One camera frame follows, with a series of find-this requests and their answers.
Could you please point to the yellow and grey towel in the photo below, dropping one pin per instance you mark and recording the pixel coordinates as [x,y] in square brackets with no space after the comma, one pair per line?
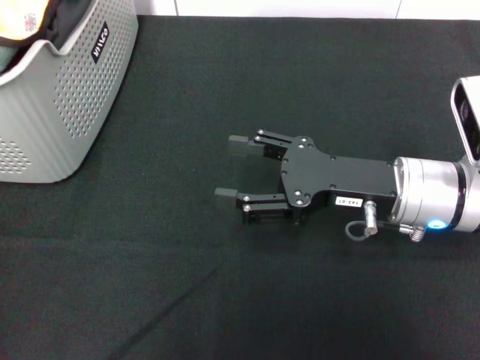
[13,18]

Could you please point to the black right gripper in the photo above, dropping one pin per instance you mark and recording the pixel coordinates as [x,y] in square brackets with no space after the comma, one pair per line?
[337,176]

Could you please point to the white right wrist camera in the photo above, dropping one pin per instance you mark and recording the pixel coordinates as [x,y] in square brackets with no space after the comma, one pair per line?
[467,112]

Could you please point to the black tablecloth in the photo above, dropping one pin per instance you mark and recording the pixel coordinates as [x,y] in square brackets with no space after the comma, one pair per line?
[225,281]

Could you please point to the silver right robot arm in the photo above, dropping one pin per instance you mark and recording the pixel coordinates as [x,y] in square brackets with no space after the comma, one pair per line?
[427,191]

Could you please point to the grey perforated storage box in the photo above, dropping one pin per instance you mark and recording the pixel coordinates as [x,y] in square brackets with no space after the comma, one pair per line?
[45,112]

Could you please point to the black cloth box liner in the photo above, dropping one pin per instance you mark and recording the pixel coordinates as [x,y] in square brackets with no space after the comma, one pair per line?
[67,18]

